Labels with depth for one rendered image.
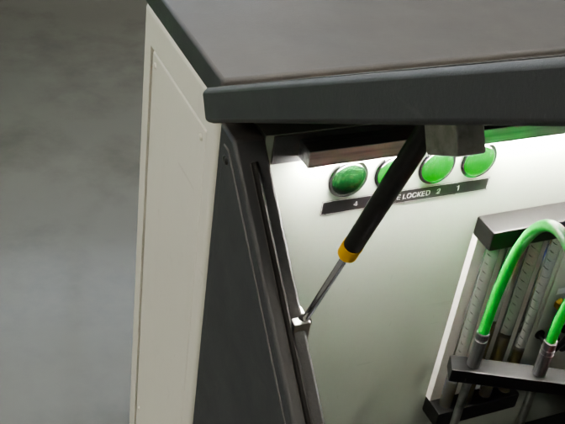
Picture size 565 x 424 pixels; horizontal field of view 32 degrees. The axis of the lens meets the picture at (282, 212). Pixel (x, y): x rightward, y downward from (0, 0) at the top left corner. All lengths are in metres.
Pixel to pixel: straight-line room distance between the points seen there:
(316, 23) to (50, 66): 3.16
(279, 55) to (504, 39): 0.30
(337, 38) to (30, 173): 2.51
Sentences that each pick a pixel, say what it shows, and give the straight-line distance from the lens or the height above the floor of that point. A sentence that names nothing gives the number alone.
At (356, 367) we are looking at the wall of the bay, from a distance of 1.35.
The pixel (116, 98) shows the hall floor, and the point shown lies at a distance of 4.06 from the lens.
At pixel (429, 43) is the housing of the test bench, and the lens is 1.19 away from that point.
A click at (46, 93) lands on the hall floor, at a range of 4.07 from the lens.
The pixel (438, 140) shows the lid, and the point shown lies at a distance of 0.68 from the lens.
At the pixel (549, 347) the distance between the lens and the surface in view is 1.32.
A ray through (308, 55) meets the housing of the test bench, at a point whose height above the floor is 1.50.
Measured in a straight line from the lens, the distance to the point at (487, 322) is 1.28.
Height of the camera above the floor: 1.98
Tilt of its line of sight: 35 degrees down
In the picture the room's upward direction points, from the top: 8 degrees clockwise
